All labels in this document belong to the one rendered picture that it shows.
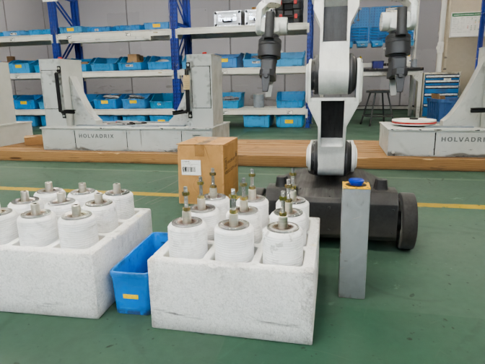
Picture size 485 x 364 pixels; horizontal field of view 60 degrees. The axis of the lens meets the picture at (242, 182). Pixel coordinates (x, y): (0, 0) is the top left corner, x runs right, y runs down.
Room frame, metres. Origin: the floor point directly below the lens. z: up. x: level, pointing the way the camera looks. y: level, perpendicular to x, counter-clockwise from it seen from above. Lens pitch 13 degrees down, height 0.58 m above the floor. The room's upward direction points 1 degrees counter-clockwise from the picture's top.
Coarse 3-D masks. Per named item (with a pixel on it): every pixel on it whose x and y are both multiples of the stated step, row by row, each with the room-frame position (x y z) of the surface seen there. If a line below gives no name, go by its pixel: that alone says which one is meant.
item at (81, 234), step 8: (64, 224) 1.00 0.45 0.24; (72, 224) 1.00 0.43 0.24; (80, 224) 1.01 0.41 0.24; (88, 224) 1.02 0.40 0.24; (96, 224) 1.05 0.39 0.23; (64, 232) 1.00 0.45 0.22; (72, 232) 1.00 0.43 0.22; (80, 232) 1.01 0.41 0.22; (88, 232) 1.02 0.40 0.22; (96, 232) 1.05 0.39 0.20; (64, 240) 1.01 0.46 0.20; (72, 240) 1.00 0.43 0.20; (80, 240) 1.00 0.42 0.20; (88, 240) 1.02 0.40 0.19; (96, 240) 1.04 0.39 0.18; (72, 248) 1.00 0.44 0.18; (80, 248) 1.00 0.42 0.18
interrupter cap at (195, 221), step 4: (172, 220) 0.98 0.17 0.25; (176, 220) 0.98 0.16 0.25; (180, 220) 0.99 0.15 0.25; (192, 220) 0.99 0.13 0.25; (196, 220) 0.98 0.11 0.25; (200, 220) 0.98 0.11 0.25; (172, 224) 0.96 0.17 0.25; (176, 224) 0.96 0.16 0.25; (180, 224) 0.96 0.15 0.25; (184, 224) 0.96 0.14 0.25; (188, 224) 0.96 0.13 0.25; (192, 224) 0.95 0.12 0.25; (196, 224) 0.95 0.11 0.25; (200, 224) 0.96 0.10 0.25
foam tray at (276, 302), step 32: (160, 256) 0.93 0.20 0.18; (256, 256) 0.92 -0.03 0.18; (160, 288) 0.91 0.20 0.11; (192, 288) 0.89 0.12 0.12; (224, 288) 0.88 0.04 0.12; (256, 288) 0.86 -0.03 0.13; (288, 288) 0.85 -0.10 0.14; (160, 320) 0.91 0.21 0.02; (192, 320) 0.90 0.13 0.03; (224, 320) 0.88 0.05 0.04; (256, 320) 0.86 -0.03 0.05; (288, 320) 0.85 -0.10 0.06
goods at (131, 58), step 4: (8, 56) 6.89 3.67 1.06; (12, 56) 6.90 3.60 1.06; (128, 56) 6.27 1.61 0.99; (132, 56) 6.26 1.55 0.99; (136, 56) 6.25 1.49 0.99; (140, 56) 6.40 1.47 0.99; (252, 56) 6.03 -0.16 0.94; (256, 56) 5.98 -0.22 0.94; (8, 60) 6.89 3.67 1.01; (12, 60) 6.90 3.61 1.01; (128, 60) 6.28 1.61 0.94; (132, 60) 6.26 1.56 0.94; (136, 60) 6.22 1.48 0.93; (140, 60) 6.40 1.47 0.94; (160, 60) 6.22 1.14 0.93; (164, 60) 6.17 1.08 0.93
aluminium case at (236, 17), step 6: (216, 12) 5.86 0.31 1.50; (222, 12) 5.84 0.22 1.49; (228, 12) 5.82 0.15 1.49; (234, 12) 5.80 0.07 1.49; (240, 12) 5.78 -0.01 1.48; (216, 18) 5.86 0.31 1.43; (222, 18) 5.83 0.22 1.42; (228, 18) 5.82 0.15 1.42; (234, 18) 5.79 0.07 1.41; (240, 18) 5.78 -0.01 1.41; (216, 24) 5.86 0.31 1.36; (222, 24) 5.84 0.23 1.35; (228, 24) 5.82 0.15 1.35; (234, 24) 5.80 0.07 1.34; (240, 24) 5.78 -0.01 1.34
